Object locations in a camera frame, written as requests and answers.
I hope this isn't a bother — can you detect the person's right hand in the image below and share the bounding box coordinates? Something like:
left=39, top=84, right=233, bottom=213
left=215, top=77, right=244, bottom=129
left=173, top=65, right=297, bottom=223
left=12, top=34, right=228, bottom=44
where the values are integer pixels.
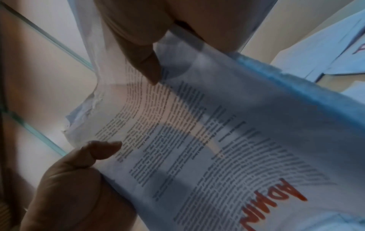
left=94, top=0, right=279, bottom=85

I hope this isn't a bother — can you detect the person's left hand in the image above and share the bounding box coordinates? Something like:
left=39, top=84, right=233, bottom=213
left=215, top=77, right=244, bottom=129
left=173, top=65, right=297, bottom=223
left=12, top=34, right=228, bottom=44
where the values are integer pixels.
left=19, top=140, right=138, bottom=231

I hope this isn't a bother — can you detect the paper sheet marked ADMIN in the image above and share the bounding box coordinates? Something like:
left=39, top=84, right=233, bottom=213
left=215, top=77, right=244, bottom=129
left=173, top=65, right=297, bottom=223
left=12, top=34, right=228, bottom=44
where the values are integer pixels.
left=61, top=0, right=365, bottom=231

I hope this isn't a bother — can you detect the unsorted pile of papers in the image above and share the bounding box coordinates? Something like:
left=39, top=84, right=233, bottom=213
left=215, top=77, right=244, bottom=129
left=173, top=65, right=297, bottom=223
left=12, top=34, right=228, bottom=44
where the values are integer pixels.
left=269, top=6, right=365, bottom=96

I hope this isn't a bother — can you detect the clear teal plastic strip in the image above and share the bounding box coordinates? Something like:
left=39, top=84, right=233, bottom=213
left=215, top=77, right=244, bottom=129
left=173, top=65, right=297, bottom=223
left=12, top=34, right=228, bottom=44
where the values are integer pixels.
left=0, top=3, right=95, bottom=72

